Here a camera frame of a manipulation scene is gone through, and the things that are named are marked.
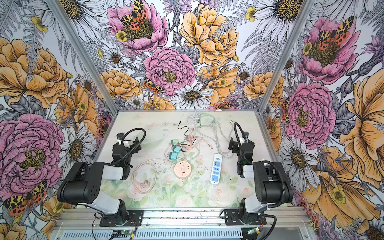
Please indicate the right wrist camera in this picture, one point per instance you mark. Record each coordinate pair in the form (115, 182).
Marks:
(245, 135)

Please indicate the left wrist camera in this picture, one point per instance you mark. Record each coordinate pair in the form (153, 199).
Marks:
(120, 136)

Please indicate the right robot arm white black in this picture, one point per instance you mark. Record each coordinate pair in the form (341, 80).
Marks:
(271, 183)

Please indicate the teal charger with black cable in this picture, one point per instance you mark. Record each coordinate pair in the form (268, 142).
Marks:
(173, 157)

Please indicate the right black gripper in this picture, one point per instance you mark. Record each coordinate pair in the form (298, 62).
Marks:
(237, 147)

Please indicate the teal charger with white cable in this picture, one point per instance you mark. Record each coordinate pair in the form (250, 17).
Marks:
(177, 149)

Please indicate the aluminium front rail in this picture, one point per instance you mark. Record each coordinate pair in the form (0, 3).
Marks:
(84, 219)

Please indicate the green charger adapter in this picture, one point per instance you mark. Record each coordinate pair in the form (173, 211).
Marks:
(175, 142)

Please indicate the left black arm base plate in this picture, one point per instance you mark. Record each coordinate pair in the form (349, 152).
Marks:
(132, 218)

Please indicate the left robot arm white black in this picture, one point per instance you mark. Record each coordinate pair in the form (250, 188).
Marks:
(82, 185)

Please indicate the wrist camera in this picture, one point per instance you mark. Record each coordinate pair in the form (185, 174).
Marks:
(120, 136)
(245, 135)

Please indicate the pink charger adapter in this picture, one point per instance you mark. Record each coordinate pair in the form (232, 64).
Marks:
(190, 138)

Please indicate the round pink power socket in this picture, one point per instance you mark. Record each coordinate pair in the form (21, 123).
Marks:
(183, 170)

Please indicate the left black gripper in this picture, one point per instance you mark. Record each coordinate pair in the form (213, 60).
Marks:
(120, 150)

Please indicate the white blue power strip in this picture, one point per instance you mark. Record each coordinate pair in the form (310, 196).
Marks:
(216, 169)

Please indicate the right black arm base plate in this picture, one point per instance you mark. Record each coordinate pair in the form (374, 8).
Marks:
(234, 217)

